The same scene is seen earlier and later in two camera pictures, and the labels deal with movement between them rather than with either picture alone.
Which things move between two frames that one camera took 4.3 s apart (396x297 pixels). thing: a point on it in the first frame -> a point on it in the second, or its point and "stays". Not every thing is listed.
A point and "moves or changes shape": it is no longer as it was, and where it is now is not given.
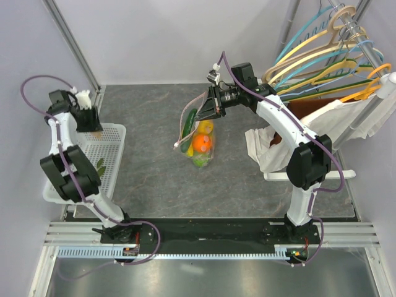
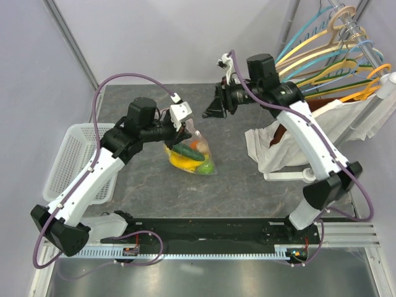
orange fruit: (202, 143) moves or changes shape
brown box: (301, 108) stays
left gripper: (94, 125) -> (177, 136)
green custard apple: (200, 162) -> (206, 167)
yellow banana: (190, 150) -> (186, 164)
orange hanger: (371, 88) stays
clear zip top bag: (196, 138) moves or changes shape
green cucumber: (187, 129) -> (187, 151)
